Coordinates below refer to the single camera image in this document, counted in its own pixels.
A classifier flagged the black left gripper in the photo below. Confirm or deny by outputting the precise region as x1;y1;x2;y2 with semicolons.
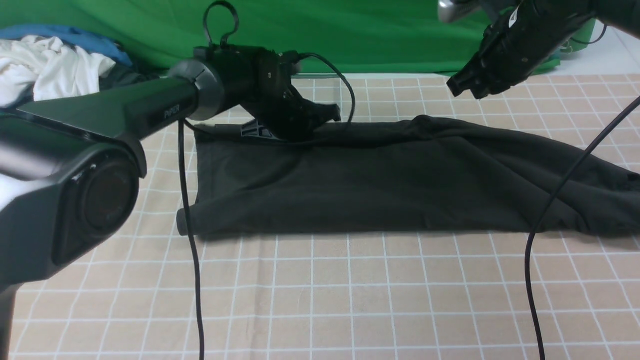
240;47;342;142

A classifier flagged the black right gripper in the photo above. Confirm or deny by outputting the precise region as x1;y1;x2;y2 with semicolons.
446;0;595;100

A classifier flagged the dark gray long-sleeve shirt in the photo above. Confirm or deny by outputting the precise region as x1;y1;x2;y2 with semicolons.
176;115;640;238

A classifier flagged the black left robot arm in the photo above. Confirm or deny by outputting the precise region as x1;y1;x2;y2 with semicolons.
0;41;342;360

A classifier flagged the white crumpled shirt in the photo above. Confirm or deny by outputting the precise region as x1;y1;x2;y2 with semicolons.
0;35;116;109

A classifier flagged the green backdrop cloth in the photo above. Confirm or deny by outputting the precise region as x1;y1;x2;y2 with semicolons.
0;0;490;74

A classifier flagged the dark crumpled garment in pile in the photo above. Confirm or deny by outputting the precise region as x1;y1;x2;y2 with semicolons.
99;63;160;92

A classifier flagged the blue crumpled garment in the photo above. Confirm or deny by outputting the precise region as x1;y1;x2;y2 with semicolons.
0;23;134;68

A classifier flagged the beige checkered tablecloth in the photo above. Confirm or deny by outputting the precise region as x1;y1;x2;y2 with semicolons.
9;74;640;360

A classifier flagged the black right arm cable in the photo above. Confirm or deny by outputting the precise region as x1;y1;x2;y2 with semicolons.
524;22;640;360

